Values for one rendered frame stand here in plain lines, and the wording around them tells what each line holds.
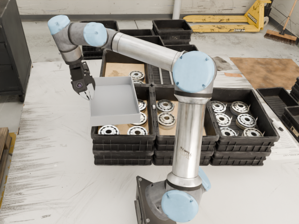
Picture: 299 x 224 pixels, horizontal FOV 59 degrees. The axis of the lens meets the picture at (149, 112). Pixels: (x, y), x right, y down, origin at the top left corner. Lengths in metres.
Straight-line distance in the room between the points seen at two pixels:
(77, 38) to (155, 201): 0.65
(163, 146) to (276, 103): 1.75
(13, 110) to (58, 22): 2.03
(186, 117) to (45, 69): 1.48
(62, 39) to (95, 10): 3.61
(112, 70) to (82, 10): 2.86
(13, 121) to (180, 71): 2.22
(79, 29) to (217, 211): 0.97
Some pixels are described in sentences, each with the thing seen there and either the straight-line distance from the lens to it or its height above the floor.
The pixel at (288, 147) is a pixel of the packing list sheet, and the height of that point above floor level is 0.70.
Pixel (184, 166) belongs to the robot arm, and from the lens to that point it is 0.84.
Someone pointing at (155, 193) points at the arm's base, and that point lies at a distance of 1.06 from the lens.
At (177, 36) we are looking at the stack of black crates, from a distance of 3.04.
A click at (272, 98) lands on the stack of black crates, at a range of 2.88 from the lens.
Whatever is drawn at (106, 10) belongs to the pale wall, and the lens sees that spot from 4.59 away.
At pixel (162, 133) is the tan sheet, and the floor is 0.83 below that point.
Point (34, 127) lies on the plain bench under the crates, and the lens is 1.64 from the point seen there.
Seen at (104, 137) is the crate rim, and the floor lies 0.92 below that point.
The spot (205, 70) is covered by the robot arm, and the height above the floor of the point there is 1.43.
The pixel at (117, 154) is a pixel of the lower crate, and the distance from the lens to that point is 1.30.
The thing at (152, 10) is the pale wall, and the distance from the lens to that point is 4.70.
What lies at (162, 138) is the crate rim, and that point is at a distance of 1.23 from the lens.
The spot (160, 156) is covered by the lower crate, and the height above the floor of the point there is 0.77.
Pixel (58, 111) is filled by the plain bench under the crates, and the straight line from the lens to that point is 1.71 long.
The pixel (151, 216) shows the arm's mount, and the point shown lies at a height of 0.88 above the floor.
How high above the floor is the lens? 1.82
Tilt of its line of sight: 42 degrees down
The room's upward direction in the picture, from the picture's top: 6 degrees clockwise
